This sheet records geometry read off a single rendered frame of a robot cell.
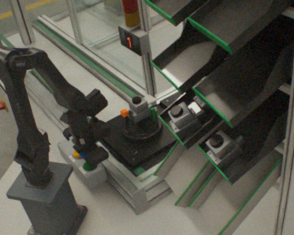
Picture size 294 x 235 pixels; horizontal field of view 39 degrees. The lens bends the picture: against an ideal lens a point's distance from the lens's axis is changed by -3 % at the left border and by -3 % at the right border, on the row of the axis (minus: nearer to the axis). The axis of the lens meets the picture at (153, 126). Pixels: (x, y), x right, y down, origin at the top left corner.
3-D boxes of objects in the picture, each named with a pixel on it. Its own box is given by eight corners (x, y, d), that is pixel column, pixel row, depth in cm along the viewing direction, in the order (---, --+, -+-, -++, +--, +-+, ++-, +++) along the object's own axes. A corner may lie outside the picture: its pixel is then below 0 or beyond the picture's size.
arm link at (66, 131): (85, 147, 115) (104, 136, 117) (56, 116, 127) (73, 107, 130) (92, 168, 120) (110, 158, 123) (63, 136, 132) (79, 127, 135)
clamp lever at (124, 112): (126, 132, 137) (123, 113, 132) (122, 129, 138) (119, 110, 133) (135, 127, 138) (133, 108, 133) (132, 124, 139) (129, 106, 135)
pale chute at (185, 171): (186, 208, 112) (175, 205, 109) (163, 177, 121) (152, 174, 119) (250, 123, 105) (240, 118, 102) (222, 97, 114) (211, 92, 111)
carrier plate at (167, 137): (133, 170, 130) (131, 165, 129) (94, 132, 146) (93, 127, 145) (193, 134, 140) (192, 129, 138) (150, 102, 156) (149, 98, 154)
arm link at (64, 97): (8, 65, 91) (37, 29, 94) (-13, 56, 95) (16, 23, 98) (69, 132, 114) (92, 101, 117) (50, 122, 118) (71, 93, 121)
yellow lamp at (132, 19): (131, 28, 135) (129, 14, 132) (122, 24, 139) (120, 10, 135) (143, 23, 137) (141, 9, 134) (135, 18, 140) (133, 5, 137)
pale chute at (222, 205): (224, 243, 102) (213, 241, 99) (197, 208, 111) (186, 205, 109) (297, 154, 95) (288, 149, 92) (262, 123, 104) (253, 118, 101)
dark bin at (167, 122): (187, 150, 100) (173, 134, 95) (162, 121, 109) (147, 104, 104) (276, 73, 99) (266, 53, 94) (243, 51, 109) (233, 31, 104)
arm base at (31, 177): (24, 186, 115) (17, 170, 111) (35, 169, 119) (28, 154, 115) (45, 189, 113) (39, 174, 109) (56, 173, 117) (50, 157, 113)
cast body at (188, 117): (180, 139, 102) (167, 123, 97) (174, 127, 105) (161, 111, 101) (210, 120, 101) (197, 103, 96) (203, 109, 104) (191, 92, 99)
